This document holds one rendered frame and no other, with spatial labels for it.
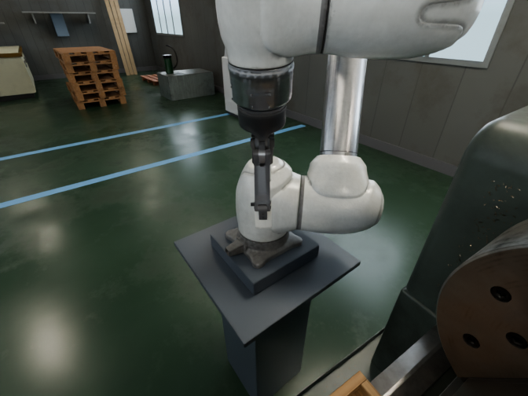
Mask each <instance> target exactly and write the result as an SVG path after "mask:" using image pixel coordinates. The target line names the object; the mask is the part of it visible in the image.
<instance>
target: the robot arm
mask: <svg viewBox="0 0 528 396"><path fill-rule="evenodd" d="M484 1H485V0H215V5H216V11H217V18H218V26H219V31H220V35H221V38H222V41H223V43H224V46H225V50H226V53H227V58H228V69H229V78H230V84H231V88H232V95H233V97H232V100H233V101H234V102H235V103H236V104H237V111H238V119H239V124H240V127H241V128H242V129H243V130H245V131H247V132H250V133H251V148H252V159H250V160H249V161H248V162H247V164H246V165H245V167H244V169H243V170H242V172H241V175H240V178H239V181H238V183H237V186H236V218H237V222H238V228H235V229H231V230H228V231H227V232H226V233H225V237H226V238H227V239H228V240H231V241H232V243H231V244H230V245H229V246H227V247H226V248H225V252H226V254H227V255H228V256H234V255H238V254H241V253H244V254H245V255H246V256H247V257H248V258H249V259H250V261H251V264H252V265H253V267H255V268H256V269H259V268H262V267H263V266H264V265H265V264H266V263H267V262H268V261H270V260H272V259H274V258H276V257H277V256H279V255H281V254H283V253H285V252H286V251H288V250H290V249H292V248H295V247H298V246H300V245H302V242H303V240H302V238H301V237H300V236H297V235H295V234H294V233H292V232H291V231H292V230H296V229H298V230H304V231H308V232H313V233H327V234H350V233H358V232H361V231H364V230H367V229H370V228H371V227H373V226H374V225H376V224H377V223H378V222H379V220H380V218H381V216H382V213H383V205H384V198H383V194H382V192H381V188H380V187H379V186H378V185H377V183H376V182H375V181H373V180H369V177H368V173H367V167H366V165H365V163H364V162H363V160H362V159H361V158H360V157H357V155H358V140H359V132H360V124H361V108H362V100H363V92H364V84H365V73H366V64H367V59H373V60H393V59H409V58H415V57H422V56H426V55H429V54H432V53H437V52H438V51H441V50H444V49H446V48H448V47H450V46H452V45H453V44H454V43H455V42H456V41H457V40H458V39H460V38H462V37H463V36H465V35H466V34H467V33H468V31H469V30H470V28H471V27H472V25H473V24H474V22H475V21H476V19H477V17H478V15H479V13H480V11H481V9H482V6H483V3H484ZM320 53H321V54H328V66H327V75H326V83H325V93H324V110H323V119H322V128H321V146H320V155H318V156H316V157H315V158H314V159H313V160H312V161H311V163H310V166H309V170H308V172H307V175H302V177H301V175H300V174H296V173H295V172H293V171H292V168H291V167H290V166H289V165H288V164H287V163H286V162H285V161H284V160H282V159H279V158H277V157H276V156H273V149H274V132H277V131H279V130H280V129H281V128H283V127H284V125H285V123H286V109H287V103H288V102H289V101H290V100H291V97H292V80H293V69H294V57H297V56H302V55H307V54H320ZM300 183H301V186H300ZM299 194H300V195H299ZM298 213H299V214H298ZM297 221H298V224H297Z"/></svg>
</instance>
